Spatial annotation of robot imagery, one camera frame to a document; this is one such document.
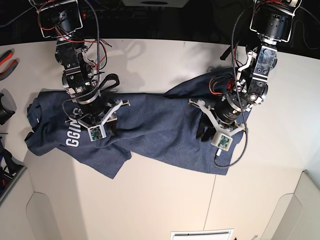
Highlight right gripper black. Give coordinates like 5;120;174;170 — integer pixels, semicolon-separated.
64;93;131;136

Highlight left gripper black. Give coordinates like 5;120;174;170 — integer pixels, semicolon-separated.
188;93;253;142

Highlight blue grey t-shirt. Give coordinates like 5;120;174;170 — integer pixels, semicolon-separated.
24;68;243;178

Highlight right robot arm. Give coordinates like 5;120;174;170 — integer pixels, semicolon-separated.
29;0;130;141

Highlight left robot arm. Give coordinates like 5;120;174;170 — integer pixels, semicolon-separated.
189;0;301;150

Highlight black round object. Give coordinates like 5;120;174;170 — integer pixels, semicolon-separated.
0;88;17;126

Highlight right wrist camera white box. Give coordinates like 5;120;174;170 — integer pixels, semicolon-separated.
87;124;107;142

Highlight braided camera cable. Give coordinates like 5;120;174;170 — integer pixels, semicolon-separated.
214;4;250;168

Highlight white power strip red switch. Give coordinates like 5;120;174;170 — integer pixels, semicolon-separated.
95;8;156;20

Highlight red handled pliers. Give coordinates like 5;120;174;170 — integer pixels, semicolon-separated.
0;48;20;81

